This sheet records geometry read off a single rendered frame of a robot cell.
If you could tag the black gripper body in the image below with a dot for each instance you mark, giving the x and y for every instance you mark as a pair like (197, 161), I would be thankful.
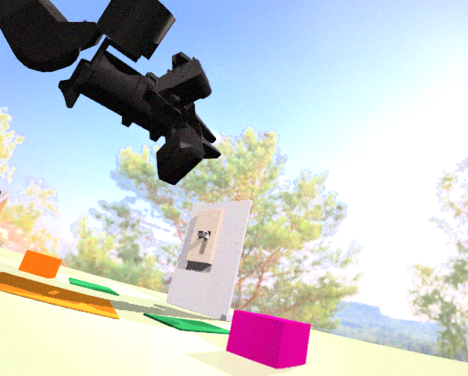
(183, 148)

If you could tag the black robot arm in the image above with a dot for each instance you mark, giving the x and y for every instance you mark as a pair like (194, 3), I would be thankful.
(43, 40)

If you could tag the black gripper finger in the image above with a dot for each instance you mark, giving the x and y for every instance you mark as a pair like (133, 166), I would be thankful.
(210, 151)
(193, 119)

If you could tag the white panel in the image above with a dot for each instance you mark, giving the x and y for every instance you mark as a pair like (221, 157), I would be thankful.
(206, 269)

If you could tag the magenta rectangular block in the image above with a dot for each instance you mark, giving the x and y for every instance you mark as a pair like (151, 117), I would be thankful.
(268, 340)

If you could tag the yellow flat square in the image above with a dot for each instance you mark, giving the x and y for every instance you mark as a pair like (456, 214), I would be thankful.
(56, 295)

